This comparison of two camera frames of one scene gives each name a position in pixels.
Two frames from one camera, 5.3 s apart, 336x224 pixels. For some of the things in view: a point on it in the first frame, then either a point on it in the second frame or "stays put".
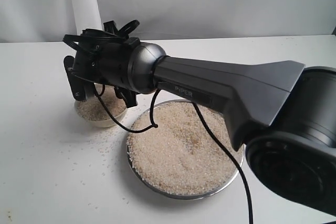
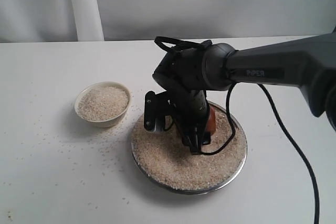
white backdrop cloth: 46,7 stays put
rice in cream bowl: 93,108 stays put
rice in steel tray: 182,155 stays put
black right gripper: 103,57 → 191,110
